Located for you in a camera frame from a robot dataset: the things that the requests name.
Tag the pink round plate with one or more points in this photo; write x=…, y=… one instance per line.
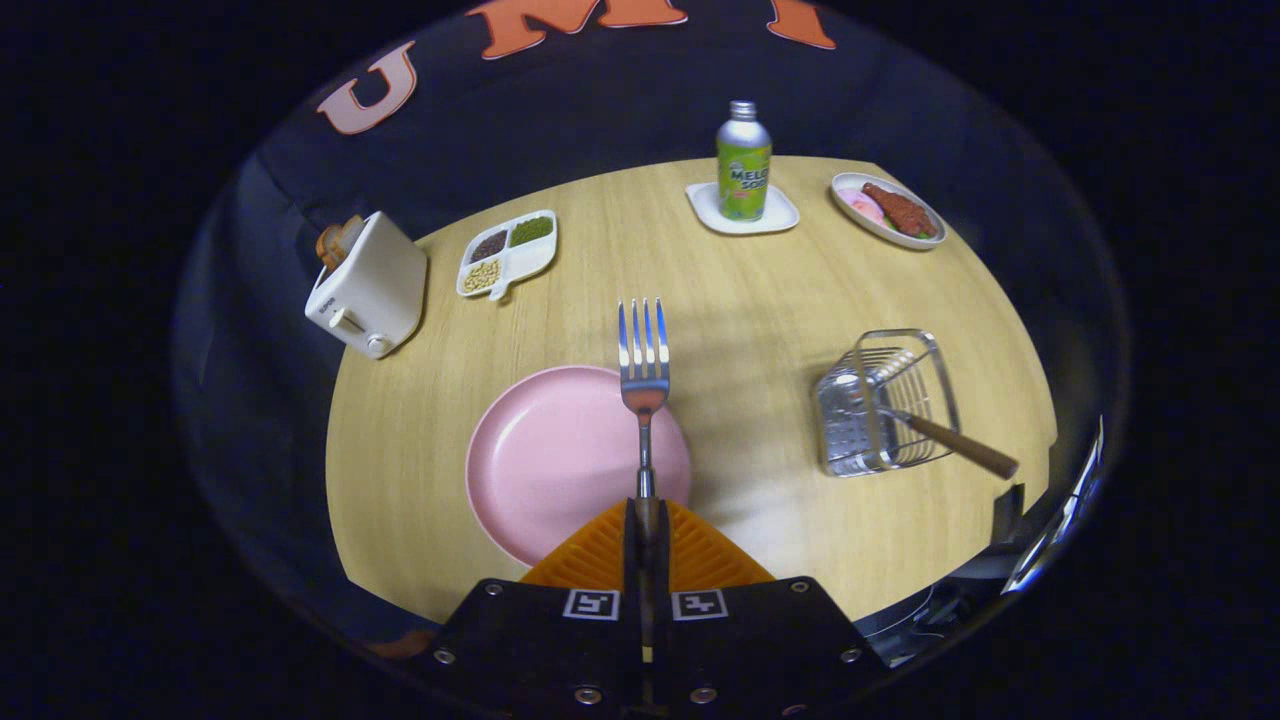
x=560, y=450

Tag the perforated metal basket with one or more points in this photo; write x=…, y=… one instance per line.
x=850, y=420

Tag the pink ham slices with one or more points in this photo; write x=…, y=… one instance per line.
x=862, y=205

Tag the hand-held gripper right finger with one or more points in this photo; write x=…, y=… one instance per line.
x=750, y=640

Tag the white toaster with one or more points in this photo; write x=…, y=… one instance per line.
x=385, y=285

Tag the green soda bottle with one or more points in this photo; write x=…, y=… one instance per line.
x=744, y=165

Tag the brown bread slice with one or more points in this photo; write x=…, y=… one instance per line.
x=338, y=240

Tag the brown meat piece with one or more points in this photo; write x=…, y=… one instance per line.
x=900, y=210

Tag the white sectioned bean dish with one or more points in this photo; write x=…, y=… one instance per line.
x=530, y=258

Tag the white oval food plate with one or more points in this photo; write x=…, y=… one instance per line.
x=880, y=232

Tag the tilted white screen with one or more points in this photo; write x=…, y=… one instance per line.
x=1060, y=520

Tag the white square coaster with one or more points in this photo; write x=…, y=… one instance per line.
x=780, y=215

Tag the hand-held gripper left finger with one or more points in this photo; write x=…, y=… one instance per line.
x=560, y=640

